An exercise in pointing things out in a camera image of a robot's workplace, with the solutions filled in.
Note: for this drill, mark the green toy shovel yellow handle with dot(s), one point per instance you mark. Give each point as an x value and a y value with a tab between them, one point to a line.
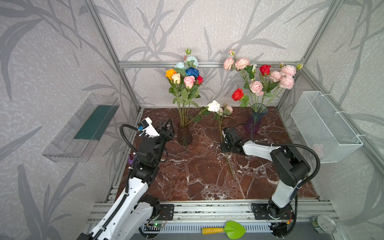
232	229

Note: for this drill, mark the orange rose stem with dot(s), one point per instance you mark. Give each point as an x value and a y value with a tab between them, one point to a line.
169	74

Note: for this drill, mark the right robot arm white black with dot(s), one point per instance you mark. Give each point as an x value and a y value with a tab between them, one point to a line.
292	169

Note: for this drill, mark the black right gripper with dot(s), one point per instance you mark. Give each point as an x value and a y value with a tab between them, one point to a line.
229	140

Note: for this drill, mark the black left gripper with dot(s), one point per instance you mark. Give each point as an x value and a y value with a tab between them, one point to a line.
165	133

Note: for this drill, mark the purple ribbed glass vase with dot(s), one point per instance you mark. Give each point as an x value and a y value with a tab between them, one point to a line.
255	119

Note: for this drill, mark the pink rose stem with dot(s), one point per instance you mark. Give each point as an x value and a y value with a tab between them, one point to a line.
242	66
256	92
283	79

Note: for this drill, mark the dark red rose stem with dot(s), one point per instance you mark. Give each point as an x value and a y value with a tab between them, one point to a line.
265	70

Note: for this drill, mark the clear plastic wall tray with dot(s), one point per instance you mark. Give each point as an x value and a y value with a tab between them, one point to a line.
78	139

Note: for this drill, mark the aluminium front rail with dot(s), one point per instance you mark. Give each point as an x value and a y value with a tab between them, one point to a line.
192	216

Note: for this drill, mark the white wire mesh basket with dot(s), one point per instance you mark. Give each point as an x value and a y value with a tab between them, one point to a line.
323	127

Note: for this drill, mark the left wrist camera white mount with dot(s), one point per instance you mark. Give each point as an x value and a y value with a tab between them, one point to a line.
146	129

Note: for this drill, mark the peach rosebud stem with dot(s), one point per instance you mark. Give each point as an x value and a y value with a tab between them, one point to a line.
178	87

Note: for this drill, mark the white rose stem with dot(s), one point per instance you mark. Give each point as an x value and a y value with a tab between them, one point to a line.
212	108

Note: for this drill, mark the white rosebud stem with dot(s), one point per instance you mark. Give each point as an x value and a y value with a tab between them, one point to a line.
255	68

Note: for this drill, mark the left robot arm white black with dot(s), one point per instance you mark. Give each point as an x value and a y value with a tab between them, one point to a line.
134	207

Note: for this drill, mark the small green circuit board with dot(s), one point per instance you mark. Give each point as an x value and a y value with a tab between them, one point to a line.
155	227

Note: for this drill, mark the pink rosebud stem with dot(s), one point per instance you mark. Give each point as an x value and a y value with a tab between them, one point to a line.
188	92

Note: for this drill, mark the small pink bud spray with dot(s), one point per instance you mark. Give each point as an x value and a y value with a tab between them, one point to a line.
224	112

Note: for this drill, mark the green stem small red rose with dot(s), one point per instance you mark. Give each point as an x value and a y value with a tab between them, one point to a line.
199	80

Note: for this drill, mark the white blue flower stem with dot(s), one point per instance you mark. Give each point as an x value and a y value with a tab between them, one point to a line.
189	61

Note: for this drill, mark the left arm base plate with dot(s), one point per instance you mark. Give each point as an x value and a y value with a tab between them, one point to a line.
165	212

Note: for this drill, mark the purple toy rake pink handle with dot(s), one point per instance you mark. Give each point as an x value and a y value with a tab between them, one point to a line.
131	159

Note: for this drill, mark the metal tin can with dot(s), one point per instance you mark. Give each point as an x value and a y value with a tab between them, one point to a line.
323	224

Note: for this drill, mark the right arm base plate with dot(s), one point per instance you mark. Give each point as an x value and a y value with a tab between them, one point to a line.
272	212

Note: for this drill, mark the dark glass cup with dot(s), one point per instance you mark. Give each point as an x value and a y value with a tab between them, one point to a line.
184	135

